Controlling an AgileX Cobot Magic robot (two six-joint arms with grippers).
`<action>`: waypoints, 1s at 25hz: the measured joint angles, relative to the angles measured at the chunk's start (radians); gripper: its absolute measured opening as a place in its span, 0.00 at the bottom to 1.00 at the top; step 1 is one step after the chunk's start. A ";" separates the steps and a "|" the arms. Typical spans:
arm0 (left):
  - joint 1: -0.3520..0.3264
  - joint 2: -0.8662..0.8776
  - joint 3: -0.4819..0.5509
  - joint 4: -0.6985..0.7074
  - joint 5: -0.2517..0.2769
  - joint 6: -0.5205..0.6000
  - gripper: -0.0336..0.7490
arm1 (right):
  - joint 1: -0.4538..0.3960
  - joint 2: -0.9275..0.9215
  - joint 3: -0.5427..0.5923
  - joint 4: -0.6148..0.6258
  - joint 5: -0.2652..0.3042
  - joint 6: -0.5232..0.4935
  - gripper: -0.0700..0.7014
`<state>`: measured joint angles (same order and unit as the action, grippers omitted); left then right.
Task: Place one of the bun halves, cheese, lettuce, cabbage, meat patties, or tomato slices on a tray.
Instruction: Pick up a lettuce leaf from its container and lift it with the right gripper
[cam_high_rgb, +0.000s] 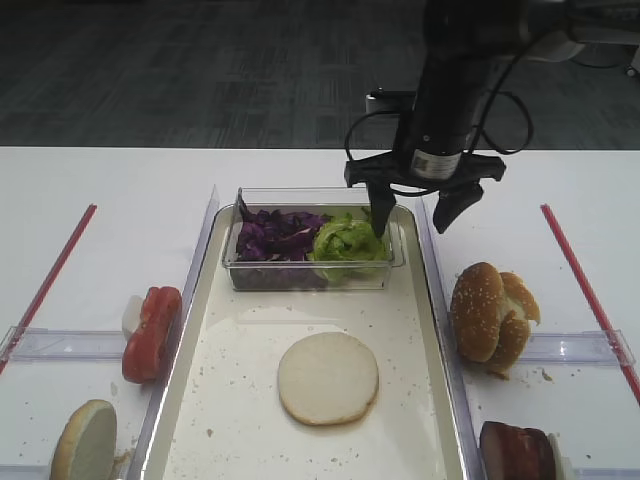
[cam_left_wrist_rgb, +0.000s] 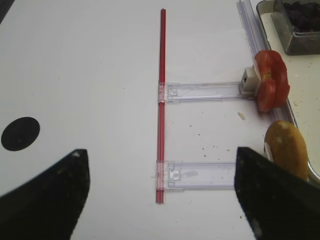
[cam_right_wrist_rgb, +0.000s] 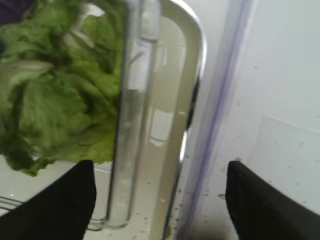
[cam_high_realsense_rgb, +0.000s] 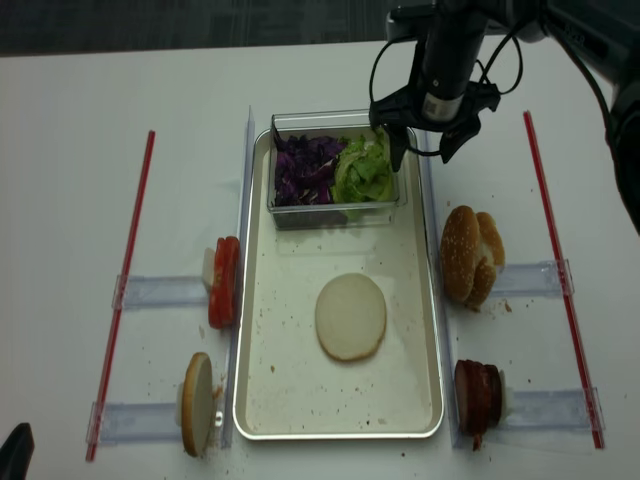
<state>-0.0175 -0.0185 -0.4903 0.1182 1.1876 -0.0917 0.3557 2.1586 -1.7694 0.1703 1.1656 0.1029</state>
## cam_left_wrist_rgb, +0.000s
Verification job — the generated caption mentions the red tomato slices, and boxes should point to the red tomato slices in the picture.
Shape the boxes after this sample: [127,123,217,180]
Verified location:
[254,50,290,112]

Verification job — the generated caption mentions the white block behind bun slice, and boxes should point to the white block behind bun slice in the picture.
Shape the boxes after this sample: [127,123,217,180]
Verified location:
[264,142,274,163]

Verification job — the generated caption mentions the clear plastic vegetable box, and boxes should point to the clear plastic vegetable box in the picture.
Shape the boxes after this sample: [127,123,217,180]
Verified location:
[271,0,320,56]

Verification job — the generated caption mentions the clear rail near bun slice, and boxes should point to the clear rail near bun slice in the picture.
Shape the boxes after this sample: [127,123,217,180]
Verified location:
[155,161,236,192]

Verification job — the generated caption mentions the silver metal tray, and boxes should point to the silver metal tray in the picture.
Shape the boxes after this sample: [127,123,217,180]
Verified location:
[254,0,320,183]

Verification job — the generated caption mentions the standing bun bottom slice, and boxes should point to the standing bun bottom slice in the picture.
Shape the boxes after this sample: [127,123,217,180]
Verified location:
[264,120,309,182]

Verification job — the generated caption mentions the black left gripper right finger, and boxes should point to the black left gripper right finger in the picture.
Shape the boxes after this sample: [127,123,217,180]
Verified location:
[234,147,320,240]

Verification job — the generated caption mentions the left long clear rail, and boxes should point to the left long clear rail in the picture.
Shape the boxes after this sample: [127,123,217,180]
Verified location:
[236,0,288,122]

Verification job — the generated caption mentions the left red plastic strip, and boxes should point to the left red plastic strip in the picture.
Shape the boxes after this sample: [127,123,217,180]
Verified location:
[155,8,167,204]

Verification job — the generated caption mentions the white block behind tomato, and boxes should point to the white block behind tomato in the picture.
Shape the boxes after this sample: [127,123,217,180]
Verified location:
[239,65,262,97]

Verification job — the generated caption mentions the clear rail near tomato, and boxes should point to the clear rail near tomato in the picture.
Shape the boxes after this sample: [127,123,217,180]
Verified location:
[164,82,254,103]

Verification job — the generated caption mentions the purple cabbage shreds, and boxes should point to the purple cabbage shreds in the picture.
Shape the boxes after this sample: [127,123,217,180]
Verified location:
[283,1,320,33]

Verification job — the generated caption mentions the black round table hole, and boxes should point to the black round table hole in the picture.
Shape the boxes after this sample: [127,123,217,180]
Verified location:
[0,116,41,152]

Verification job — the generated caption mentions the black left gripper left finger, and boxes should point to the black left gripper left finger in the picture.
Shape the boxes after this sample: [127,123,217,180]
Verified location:
[0,149,90,240]

